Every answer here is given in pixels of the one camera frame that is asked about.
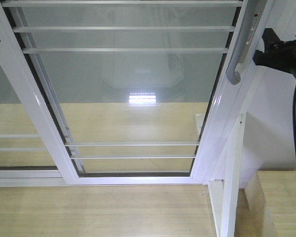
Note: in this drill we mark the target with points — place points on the white fixed glass door panel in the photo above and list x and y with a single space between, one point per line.
24 159

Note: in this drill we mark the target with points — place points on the silver door handle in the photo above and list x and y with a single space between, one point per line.
247 30

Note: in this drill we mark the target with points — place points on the white framed glass sliding door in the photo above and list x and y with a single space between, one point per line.
125 92

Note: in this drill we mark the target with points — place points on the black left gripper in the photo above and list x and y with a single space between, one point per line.
278 54

